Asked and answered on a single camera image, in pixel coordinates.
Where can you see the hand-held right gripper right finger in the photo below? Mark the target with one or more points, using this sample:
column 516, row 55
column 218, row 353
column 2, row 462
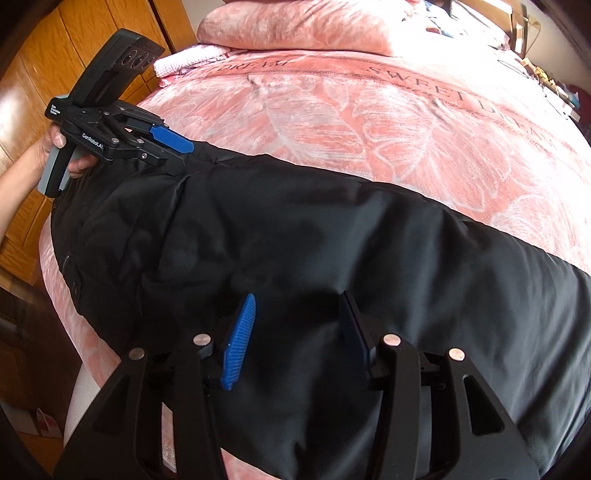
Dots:
column 356, row 334

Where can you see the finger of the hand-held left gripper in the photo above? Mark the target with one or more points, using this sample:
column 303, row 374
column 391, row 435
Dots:
column 171, row 138
column 147, row 157

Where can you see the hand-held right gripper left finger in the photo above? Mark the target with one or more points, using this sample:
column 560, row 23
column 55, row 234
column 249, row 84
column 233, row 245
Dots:
column 238, row 339

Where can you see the black pants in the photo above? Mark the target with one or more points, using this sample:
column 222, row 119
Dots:
column 300, row 258

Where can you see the person's left forearm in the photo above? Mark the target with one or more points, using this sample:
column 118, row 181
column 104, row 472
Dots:
column 21, row 184

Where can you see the wooden wardrobe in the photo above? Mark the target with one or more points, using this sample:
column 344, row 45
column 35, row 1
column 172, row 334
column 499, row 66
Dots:
column 60, row 37

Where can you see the folded pink checked cloth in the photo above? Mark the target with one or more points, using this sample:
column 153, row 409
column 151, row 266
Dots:
column 184, row 62

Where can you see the pink pillow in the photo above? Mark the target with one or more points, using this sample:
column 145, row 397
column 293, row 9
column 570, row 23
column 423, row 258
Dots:
column 314, row 25

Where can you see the pink leaf-print blanket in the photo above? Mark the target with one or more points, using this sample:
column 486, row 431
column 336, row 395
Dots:
column 369, row 115

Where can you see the white and red box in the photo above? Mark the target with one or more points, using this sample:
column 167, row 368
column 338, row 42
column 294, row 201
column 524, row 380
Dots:
column 44, row 420

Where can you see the dark red cloth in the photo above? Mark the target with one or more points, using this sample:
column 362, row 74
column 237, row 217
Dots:
column 576, row 88

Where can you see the wooden headboard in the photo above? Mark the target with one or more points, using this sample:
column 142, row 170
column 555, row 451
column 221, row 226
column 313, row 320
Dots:
column 519, row 25

